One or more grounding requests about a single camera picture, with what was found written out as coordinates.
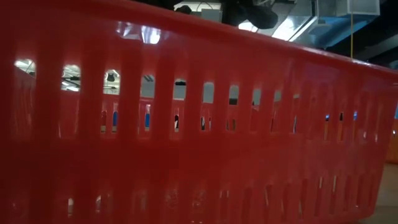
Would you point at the red slotted plastic basket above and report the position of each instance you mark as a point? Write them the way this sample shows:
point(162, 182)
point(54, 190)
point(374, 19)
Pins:
point(199, 155)

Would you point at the grey ceiling box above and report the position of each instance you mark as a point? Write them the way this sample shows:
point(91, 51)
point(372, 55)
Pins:
point(211, 15)

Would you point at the large silver ventilation duct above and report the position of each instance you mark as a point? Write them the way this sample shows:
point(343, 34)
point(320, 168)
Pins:
point(357, 7)

